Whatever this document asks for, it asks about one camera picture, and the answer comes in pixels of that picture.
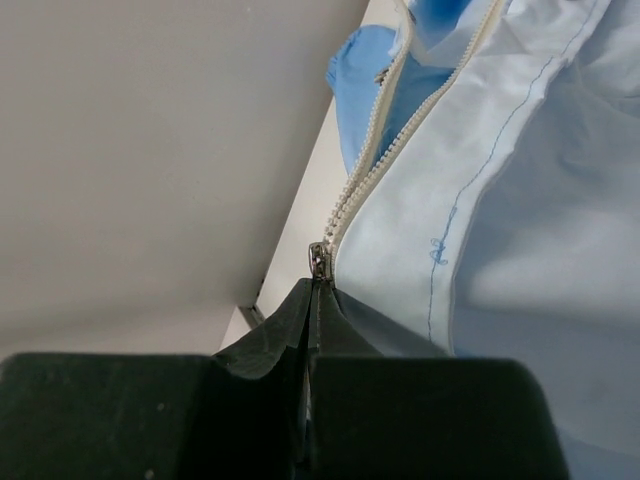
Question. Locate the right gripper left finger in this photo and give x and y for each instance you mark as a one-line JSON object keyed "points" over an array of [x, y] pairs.
{"points": [[237, 414]]}

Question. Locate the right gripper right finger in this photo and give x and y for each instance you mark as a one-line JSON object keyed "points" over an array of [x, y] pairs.
{"points": [[424, 417]]}

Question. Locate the light blue zip jacket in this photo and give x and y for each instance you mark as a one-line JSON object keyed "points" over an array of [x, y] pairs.
{"points": [[493, 208]]}

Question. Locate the aluminium table frame rail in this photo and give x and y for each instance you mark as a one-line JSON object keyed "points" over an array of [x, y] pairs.
{"points": [[251, 314]]}

